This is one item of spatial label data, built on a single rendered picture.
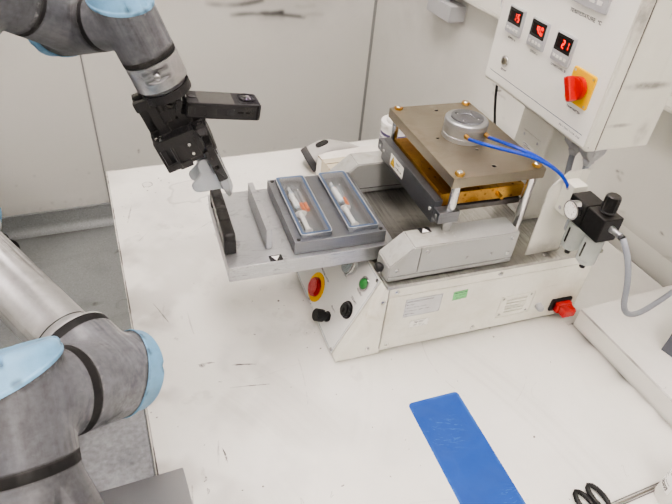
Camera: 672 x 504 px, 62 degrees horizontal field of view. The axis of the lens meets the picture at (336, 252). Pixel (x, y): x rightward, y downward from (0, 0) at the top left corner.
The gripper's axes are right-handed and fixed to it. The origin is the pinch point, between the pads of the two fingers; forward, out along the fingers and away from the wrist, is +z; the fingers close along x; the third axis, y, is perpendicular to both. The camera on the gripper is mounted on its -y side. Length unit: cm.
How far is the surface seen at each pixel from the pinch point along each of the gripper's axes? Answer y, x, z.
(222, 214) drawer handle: 3.2, 1.4, 3.6
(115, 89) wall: 34, -147, 34
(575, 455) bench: -35, 46, 45
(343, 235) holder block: -14.1, 9.5, 11.5
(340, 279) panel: -11.4, 5.0, 25.8
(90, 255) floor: 74, -123, 85
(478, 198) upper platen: -39.1, 10.0, 15.8
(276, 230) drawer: -4.0, 2.5, 10.5
